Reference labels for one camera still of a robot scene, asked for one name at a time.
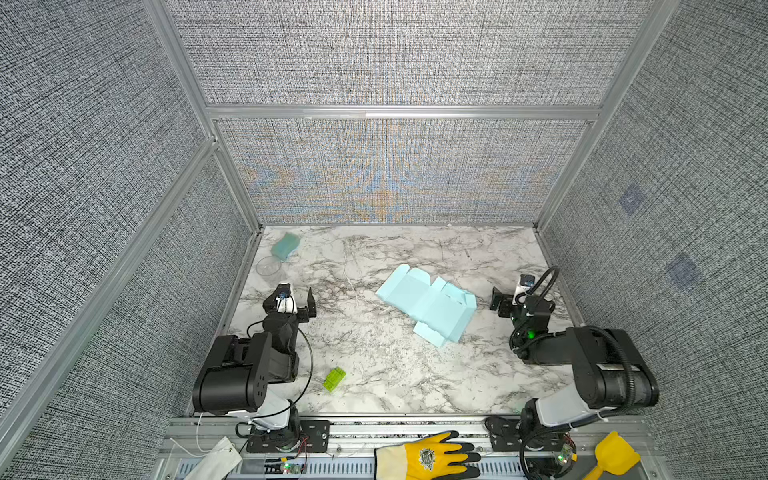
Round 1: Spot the light blue paper box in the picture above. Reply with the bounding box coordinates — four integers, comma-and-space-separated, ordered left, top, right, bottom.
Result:
376, 264, 477, 348

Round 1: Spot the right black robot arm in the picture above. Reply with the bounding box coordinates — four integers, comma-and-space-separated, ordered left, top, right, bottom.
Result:
490, 288, 660, 434

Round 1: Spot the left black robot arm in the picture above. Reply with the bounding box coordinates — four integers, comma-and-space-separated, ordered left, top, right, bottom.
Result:
192, 283, 317, 438

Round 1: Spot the teal sponge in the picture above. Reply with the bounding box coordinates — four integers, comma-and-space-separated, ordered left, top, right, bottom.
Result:
270, 232, 301, 262

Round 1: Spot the green toy brick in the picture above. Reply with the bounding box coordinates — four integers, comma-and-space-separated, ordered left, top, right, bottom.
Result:
323, 367, 346, 392

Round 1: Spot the yellow plastic scoop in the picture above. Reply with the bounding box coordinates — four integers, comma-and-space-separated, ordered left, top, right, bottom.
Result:
584, 432, 641, 480

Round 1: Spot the yellow black work glove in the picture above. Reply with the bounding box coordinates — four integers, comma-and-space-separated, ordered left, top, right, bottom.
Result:
374, 430, 481, 480

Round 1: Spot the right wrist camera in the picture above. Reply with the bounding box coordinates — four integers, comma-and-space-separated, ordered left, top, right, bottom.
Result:
515, 274, 536, 295

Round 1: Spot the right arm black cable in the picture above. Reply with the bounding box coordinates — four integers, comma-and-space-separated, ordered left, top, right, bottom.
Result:
518, 266, 560, 301

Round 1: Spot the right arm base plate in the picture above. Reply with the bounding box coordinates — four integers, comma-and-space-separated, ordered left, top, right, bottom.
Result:
483, 415, 576, 458

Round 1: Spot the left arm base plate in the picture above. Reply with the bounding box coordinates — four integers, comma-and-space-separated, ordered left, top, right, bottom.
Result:
245, 420, 331, 454

